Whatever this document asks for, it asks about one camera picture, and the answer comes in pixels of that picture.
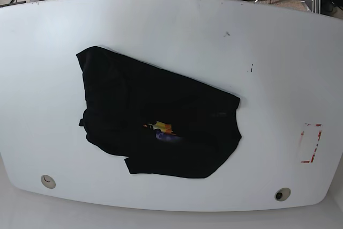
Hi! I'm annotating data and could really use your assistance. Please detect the black printed t-shirt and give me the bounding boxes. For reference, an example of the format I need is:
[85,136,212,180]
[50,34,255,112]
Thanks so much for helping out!
[77,46,242,179]

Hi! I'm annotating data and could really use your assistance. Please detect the red tape rectangle marking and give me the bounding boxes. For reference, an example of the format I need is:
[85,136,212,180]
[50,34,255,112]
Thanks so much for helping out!
[297,123,323,164]

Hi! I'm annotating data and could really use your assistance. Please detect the right table cable grommet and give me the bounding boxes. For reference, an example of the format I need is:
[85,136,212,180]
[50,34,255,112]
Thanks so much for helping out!
[274,188,291,202]

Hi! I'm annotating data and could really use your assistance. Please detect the table cable grommet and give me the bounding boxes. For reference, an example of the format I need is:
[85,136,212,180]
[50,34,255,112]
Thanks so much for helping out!
[274,188,291,202]
[41,175,56,189]

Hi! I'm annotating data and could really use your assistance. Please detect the left table cable grommet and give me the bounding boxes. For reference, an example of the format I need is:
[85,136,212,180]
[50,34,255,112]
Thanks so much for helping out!
[41,175,56,189]

